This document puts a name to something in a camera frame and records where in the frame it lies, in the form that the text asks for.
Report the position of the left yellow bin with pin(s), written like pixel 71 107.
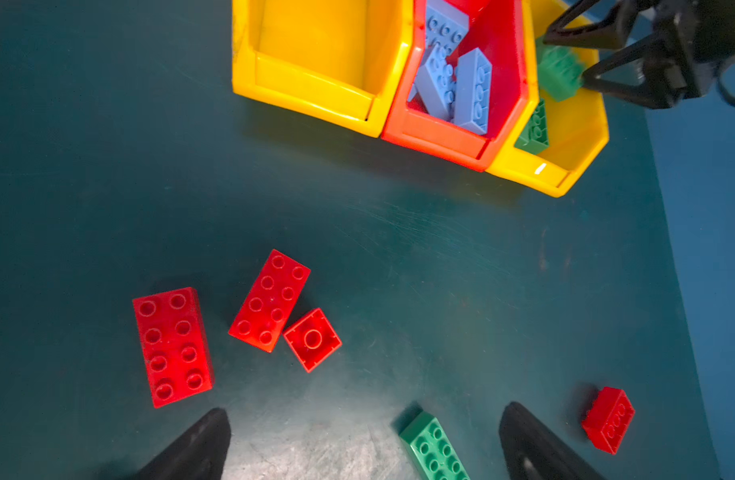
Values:
pixel 338 61

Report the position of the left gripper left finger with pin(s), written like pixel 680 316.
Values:
pixel 199 453

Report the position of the red brick upright left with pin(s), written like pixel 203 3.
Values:
pixel 174 345

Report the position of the red brick lower centre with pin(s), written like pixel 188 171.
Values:
pixel 607 421

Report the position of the yellow bin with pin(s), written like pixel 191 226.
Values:
pixel 578 127
pixel 338 61

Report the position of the green brick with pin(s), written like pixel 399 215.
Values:
pixel 431 451
pixel 560 71
pixel 535 137

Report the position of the small red square brick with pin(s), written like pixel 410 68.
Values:
pixel 312 339

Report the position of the red long brick centre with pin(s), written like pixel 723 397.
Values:
pixel 270 302

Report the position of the right yellow bin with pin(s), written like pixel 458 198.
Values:
pixel 578 127

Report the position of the red middle bin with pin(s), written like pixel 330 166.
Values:
pixel 499 29

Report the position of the large light blue brick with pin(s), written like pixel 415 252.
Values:
pixel 445 25

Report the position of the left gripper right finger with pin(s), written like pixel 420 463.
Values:
pixel 533 451

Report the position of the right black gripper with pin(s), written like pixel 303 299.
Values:
pixel 691 47

